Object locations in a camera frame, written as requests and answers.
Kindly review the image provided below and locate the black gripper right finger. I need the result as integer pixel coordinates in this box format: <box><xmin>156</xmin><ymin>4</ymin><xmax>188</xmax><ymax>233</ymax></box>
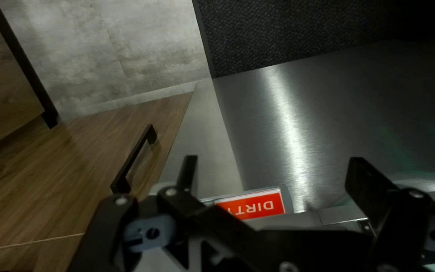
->
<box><xmin>344</xmin><ymin>158</ymin><xmax>435</xmax><ymax>272</ymax></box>

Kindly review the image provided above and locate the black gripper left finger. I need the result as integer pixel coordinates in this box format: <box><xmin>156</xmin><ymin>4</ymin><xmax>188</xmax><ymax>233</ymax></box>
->
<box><xmin>66</xmin><ymin>156</ymin><xmax>368</xmax><ymax>272</ymax></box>

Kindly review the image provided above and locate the red dirty clean magnet sign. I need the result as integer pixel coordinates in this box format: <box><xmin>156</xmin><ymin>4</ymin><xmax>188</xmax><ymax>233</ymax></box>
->
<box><xmin>202</xmin><ymin>189</ymin><xmax>286</xmax><ymax>221</ymax></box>

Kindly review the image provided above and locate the stainless steel dishwasher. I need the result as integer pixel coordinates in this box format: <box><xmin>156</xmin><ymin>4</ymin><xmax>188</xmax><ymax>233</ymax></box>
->
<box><xmin>131</xmin><ymin>37</ymin><xmax>435</xmax><ymax>272</ymax></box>

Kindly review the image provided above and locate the wood drawer front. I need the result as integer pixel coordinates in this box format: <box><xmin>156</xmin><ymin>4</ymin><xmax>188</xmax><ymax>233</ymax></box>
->
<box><xmin>0</xmin><ymin>233</ymin><xmax>82</xmax><ymax>272</ymax></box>

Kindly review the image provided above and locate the dark wood cabinet door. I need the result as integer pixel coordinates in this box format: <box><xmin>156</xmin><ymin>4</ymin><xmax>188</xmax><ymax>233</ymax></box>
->
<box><xmin>0</xmin><ymin>94</ymin><xmax>190</xmax><ymax>248</ymax></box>

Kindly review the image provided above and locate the black cabinet door handle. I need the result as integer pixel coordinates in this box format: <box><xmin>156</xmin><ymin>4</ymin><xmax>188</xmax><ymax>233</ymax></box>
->
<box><xmin>110</xmin><ymin>124</ymin><xmax>156</xmax><ymax>194</ymax></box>

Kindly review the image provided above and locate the black vertical cabinet handle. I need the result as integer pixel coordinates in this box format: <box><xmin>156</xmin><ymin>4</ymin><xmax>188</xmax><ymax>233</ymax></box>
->
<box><xmin>0</xmin><ymin>8</ymin><xmax>60</xmax><ymax>129</ymax></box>

